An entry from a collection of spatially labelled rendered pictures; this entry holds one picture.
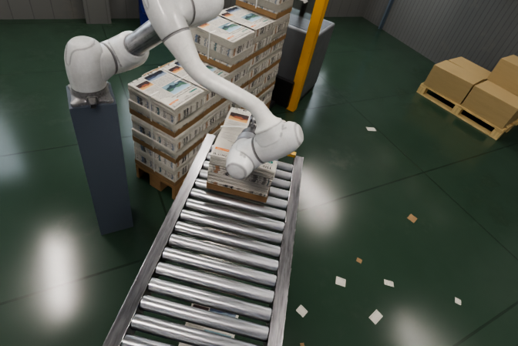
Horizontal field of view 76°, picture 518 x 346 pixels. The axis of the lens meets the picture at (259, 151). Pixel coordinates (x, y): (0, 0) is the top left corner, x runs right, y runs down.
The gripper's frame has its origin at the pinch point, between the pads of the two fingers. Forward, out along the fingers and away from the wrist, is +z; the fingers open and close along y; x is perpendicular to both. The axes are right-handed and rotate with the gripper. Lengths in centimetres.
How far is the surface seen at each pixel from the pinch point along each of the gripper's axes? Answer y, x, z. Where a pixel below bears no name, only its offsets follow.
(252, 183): 23.6, 5.5, -17.1
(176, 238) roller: 38, -18, -45
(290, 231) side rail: 36, 27, -28
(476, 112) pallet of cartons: 68, 239, 264
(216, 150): 11.5, -12.7, -16.9
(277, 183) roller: 33.8, 17.5, -0.9
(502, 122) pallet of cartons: 65, 260, 245
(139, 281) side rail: 40, -24, -65
